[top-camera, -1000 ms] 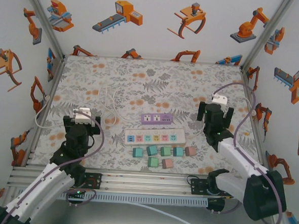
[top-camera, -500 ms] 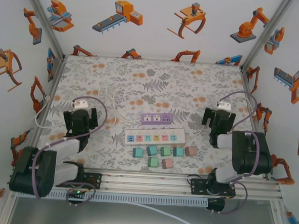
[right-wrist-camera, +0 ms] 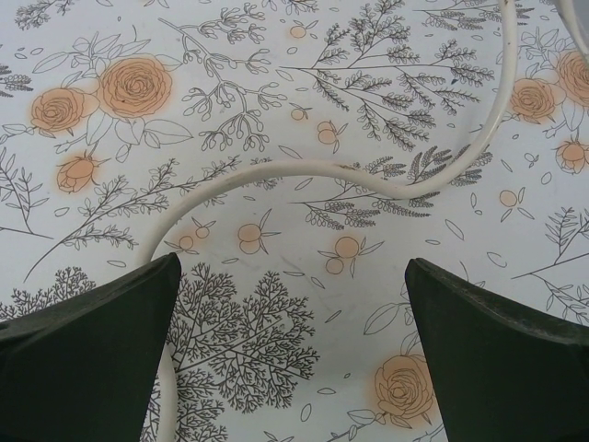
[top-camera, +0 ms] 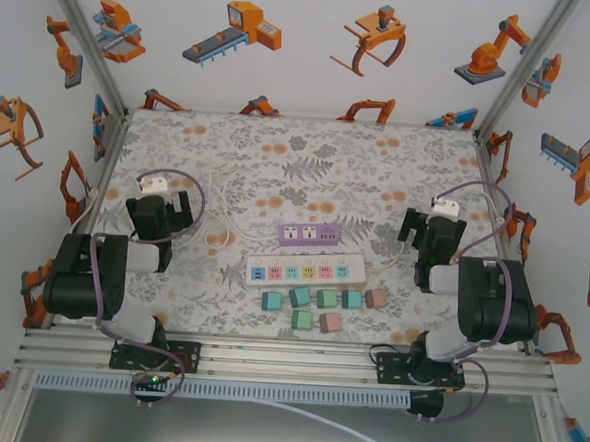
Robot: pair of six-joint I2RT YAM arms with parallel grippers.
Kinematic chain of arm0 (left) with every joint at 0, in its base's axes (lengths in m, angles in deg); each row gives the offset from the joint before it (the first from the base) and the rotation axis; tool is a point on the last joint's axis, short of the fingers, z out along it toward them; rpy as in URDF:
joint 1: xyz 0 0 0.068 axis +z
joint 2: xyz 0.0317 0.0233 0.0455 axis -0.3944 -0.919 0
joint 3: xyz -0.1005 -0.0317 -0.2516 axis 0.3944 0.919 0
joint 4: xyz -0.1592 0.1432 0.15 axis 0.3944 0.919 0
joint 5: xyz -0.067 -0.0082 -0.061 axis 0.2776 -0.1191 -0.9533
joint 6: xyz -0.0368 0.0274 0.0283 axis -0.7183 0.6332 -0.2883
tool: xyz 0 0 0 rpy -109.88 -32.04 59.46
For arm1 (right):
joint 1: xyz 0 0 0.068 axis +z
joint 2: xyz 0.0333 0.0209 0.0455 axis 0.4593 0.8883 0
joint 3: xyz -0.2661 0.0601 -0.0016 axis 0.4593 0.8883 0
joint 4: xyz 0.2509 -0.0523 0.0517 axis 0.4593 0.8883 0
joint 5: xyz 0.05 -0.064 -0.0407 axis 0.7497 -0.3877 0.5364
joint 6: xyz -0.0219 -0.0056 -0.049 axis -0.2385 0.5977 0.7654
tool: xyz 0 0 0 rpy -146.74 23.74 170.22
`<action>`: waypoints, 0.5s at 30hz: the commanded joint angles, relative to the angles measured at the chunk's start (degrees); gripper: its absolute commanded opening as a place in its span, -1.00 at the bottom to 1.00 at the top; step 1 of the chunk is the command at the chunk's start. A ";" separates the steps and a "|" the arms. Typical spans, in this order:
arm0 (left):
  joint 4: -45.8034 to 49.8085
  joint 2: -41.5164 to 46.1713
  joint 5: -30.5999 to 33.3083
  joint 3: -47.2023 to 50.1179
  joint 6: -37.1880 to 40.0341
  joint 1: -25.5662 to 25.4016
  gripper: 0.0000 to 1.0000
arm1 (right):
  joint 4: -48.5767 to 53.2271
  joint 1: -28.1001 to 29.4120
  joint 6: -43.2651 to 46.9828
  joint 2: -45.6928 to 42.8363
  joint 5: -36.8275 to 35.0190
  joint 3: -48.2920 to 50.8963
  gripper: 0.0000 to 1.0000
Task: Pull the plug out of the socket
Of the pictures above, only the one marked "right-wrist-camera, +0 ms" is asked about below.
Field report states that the white white-strip power cable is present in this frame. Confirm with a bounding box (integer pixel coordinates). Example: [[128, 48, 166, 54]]
[[140, 0, 519, 442]]

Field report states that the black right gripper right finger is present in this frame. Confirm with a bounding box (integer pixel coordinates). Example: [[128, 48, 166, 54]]
[[403, 256, 589, 442]]

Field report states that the floral tablecloth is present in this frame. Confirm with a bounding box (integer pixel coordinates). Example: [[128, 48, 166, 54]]
[[0, 0, 589, 442]]

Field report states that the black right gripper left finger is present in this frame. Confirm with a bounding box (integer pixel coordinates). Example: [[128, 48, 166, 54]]
[[0, 251, 183, 442]]

